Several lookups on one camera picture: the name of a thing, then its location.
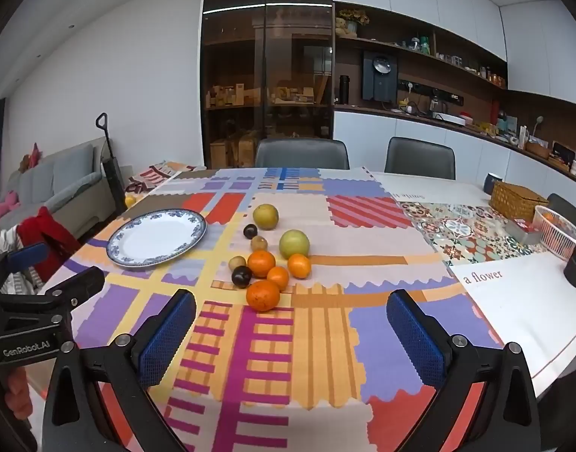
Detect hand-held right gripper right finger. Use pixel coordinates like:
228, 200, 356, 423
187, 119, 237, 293
386, 289, 543, 452

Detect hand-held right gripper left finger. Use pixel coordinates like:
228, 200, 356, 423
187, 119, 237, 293
42, 288, 197, 452

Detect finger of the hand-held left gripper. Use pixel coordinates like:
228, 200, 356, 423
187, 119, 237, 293
0, 242, 50, 293
0, 266, 106, 340

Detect blue rimmed white plate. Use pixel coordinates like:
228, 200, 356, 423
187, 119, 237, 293
105, 208, 208, 271

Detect orange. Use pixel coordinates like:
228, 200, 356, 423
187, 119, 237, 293
287, 253, 312, 279
247, 250, 276, 278
246, 279, 281, 312
267, 266, 290, 291

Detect large green pear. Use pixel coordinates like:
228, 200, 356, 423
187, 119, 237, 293
279, 229, 311, 260

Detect person's left hand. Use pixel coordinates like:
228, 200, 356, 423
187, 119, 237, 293
8, 367, 33, 421

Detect red cloth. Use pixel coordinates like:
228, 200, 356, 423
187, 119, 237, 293
17, 206, 84, 283

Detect pink plush toy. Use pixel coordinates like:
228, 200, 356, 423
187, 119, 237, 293
0, 191, 21, 227

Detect grey sofa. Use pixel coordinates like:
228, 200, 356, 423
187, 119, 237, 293
0, 137, 124, 241

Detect colourful patchwork tablecloth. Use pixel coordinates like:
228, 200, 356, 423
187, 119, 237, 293
42, 166, 505, 452

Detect red plush toy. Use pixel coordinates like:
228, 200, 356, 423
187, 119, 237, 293
18, 142, 44, 173

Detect black stick vacuum cleaner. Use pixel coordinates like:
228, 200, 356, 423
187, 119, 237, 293
96, 113, 128, 208

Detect striped cloth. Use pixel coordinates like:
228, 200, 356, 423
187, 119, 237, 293
125, 160, 206, 195

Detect yellow pear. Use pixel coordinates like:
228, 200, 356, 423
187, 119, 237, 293
252, 204, 280, 231

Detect pile of small tangerines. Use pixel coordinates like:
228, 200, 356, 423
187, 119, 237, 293
541, 212, 576, 252

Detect woven wicker basket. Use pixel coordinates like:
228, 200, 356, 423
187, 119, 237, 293
489, 180, 562, 223

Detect white plastic basket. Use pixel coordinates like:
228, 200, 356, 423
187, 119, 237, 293
533, 205, 576, 263

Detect grey dining chair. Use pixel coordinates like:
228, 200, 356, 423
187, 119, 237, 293
547, 193, 576, 241
255, 137, 351, 171
384, 136, 457, 180

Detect white lower cabinet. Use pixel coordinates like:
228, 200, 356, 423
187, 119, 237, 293
334, 106, 576, 208

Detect black water dispenser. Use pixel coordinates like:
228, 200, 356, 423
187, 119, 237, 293
362, 49, 398, 102

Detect dark glass door cabinet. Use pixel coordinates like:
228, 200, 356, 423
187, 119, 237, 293
202, 0, 336, 170

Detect yellow flower bouquet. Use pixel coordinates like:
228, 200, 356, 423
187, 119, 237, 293
339, 8, 371, 26

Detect black picture frame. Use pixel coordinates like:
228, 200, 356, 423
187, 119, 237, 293
552, 141, 576, 166

